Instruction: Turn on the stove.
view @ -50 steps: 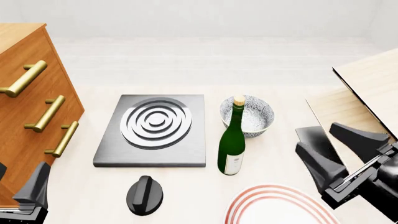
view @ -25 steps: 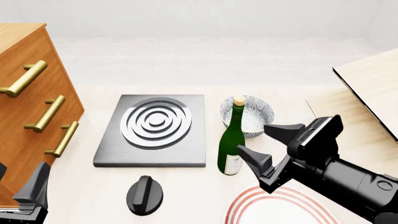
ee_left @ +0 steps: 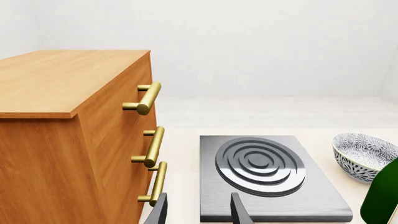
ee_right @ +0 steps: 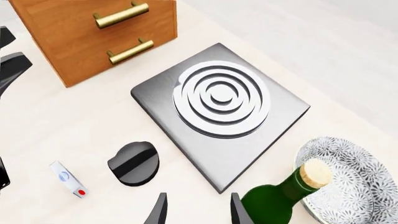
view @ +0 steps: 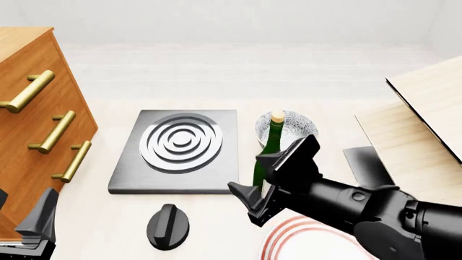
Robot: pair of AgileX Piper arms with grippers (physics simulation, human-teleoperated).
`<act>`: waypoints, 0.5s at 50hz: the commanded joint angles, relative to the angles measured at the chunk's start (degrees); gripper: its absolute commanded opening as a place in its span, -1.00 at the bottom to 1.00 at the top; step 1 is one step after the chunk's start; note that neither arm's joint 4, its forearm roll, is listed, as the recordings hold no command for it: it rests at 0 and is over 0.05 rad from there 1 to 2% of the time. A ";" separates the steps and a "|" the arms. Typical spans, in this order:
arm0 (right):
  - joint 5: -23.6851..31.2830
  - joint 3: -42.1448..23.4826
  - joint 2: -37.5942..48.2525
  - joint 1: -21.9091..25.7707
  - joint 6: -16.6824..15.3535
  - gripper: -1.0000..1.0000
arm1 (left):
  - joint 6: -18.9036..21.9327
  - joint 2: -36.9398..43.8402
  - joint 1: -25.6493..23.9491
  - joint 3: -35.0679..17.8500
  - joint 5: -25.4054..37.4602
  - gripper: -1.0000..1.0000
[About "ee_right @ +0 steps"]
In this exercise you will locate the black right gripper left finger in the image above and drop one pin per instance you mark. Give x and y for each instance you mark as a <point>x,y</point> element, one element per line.
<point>158,214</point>

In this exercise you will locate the green corked wine bottle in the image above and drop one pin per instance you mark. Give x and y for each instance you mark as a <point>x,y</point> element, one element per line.
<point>273,198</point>

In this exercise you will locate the small white red-dot indicator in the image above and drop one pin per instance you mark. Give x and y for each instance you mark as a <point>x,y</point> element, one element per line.
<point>66,178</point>

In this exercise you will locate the wooden cabinet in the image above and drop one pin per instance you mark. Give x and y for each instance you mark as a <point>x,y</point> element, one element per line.
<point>62,39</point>

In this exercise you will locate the white grey patterned bowl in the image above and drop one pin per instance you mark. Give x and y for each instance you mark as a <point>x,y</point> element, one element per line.
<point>360,177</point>

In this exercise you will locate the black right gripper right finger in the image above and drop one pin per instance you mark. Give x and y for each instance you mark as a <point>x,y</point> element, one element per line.
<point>239,215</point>

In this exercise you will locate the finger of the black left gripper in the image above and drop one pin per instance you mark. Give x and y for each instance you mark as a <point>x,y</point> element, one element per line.
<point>6,37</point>
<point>15,65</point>

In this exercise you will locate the round black stove knob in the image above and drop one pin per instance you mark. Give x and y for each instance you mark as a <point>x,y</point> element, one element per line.
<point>133,163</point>

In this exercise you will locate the wooden cabinet drawer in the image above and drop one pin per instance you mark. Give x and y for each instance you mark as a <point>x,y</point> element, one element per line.
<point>90,56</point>
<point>68,16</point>

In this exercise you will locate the flat black stove plate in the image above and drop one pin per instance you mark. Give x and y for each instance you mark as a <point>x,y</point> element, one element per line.
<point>199,149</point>

